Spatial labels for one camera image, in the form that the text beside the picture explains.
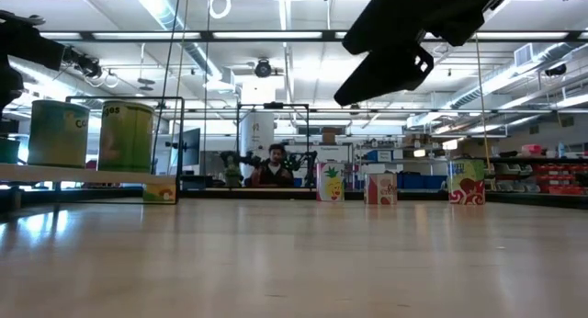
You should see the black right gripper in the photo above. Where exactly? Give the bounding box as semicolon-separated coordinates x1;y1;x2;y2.
334;0;515;107

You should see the white red tomatoes can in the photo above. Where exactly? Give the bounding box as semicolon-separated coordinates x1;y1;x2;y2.
363;172;399;206

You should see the squat mushroom can orange label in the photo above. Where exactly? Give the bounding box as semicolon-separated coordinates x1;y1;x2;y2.
141;183;177;205

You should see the green label oranges can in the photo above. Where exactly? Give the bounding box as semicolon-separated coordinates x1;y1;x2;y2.
96;99;156;174

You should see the blue label tin can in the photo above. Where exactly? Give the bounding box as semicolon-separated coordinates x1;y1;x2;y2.
27;99;92;169

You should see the cardboard box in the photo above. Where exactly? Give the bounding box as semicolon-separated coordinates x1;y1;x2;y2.
321;126;344;146

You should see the blue white box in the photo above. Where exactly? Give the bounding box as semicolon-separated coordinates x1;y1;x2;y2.
365;149;393;164

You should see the black round ceiling fixture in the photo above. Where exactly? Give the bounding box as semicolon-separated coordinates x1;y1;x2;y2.
253;58;274;79

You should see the blue storage bin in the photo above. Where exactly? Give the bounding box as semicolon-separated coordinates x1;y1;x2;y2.
422;173;449;191
397;173;424;191

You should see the pineapple print tin can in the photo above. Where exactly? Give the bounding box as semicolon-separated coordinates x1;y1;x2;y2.
315;161;346;203

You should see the white column with sign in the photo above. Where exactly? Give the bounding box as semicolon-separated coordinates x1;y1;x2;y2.
239;111;277;181

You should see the red swirl print can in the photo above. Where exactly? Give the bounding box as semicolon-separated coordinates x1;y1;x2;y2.
447;157;487;206

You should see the person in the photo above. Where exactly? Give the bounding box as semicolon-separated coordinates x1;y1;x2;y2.
250;142;296;188

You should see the dark shelving unit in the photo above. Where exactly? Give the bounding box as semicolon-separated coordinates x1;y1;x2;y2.
485;155;588;207

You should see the small potted plant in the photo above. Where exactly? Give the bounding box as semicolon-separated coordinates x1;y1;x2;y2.
223;163;243;188

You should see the stack of red bins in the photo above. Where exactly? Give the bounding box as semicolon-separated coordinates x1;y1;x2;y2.
531;163;588;196

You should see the black monitor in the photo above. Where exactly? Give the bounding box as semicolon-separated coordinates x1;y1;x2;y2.
175;127;202;169

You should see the dark teal container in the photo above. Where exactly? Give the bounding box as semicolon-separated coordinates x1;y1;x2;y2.
0;137;22;165

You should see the yellow cable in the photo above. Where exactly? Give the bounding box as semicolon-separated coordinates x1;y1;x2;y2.
473;32;492;175

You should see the thin black rig frame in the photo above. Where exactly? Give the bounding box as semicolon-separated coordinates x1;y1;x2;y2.
235;101;312;190

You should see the black aluminium table frame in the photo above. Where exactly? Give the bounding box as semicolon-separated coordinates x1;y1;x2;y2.
0;29;588;211

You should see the white hanging ring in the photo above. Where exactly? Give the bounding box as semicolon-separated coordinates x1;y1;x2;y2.
208;0;232;21

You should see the black hanging cable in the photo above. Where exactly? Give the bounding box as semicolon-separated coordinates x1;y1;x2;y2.
150;0;184;175

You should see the black ceiling camera cluster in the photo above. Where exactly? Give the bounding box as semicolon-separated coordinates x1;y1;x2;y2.
63;46;105;81

